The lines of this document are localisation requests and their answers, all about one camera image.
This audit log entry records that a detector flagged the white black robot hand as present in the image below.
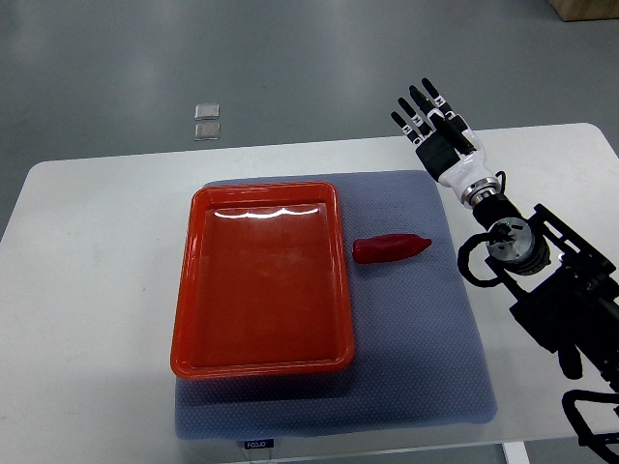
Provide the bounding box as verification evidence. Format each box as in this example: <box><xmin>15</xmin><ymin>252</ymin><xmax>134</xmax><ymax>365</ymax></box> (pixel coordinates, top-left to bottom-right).
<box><xmin>391</xmin><ymin>77</ymin><xmax>498</xmax><ymax>203</ymax></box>

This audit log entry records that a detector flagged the red pepper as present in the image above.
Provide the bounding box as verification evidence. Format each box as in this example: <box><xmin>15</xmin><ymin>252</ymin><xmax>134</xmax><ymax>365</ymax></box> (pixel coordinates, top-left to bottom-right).
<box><xmin>352</xmin><ymin>233</ymin><xmax>432</xmax><ymax>264</ymax></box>

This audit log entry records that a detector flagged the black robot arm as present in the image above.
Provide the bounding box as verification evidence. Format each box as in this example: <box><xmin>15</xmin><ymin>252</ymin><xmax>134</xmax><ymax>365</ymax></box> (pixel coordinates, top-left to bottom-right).
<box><xmin>391</xmin><ymin>79</ymin><xmax>618</xmax><ymax>390</ymax></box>

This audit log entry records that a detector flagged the red plastic tray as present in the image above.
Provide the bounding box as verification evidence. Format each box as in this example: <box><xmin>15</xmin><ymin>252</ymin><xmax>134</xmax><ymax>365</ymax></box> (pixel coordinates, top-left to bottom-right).
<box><xmin>170</xmin><ymin>182</ymin><xmax>355</xmax><ymax>381</ymax></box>

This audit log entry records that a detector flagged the cardboard box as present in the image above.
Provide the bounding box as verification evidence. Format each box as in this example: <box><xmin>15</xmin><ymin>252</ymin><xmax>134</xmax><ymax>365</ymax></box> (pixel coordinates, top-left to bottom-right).
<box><xmin>549</xmin><ymin>0</ymin><xmax>618</xmax><ymax>22</ymax></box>

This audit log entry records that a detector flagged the upper metal floor plate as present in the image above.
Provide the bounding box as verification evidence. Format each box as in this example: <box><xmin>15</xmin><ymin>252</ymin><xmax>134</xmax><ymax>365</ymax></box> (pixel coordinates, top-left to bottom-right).
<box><xmin>194</xmin><ymin>102</ymin><xmax>220</xmax><ymax>121</ymax></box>

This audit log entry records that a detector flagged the blue-grey foam mat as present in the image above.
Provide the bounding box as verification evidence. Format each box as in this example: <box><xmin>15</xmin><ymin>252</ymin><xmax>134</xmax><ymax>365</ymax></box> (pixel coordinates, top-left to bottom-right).
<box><xmin>175</xmin><ymin>170</ymin><xmax>496</xmax><ymax>441</ymax></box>

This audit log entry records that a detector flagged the white table leg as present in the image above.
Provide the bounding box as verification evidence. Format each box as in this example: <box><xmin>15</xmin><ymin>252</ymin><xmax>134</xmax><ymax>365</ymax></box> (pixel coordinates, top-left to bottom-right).
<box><xmin>502</xmin><ymin>441</ymin><xmax>530</xmax><ymax>464</ymax></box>

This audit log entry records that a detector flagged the black table label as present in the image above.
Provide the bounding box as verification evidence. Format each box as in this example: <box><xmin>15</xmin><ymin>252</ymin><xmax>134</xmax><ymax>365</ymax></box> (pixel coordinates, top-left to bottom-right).
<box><xmin>244</xmin><ymin>439</ymin><xmax>275</xmax><ymax>450</ymax></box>

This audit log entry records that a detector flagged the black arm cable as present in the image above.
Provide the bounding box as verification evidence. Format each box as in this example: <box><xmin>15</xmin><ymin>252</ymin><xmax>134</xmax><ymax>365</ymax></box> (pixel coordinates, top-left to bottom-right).
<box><xmin>457</xmin><ymin>233</ymin><xmax>504</xmax><ymax>286</ymax></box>

